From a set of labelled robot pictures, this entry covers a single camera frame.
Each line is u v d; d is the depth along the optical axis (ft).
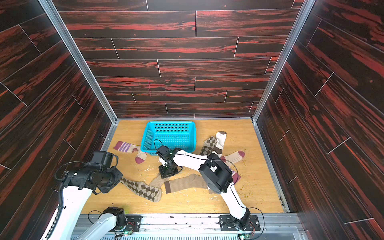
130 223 2.41
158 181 2.88
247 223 2.12
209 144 3.33
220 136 3.56
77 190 1.43
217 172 1.79
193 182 2.84
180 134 3.73
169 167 2.54
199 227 2.41
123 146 3.42
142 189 2.73
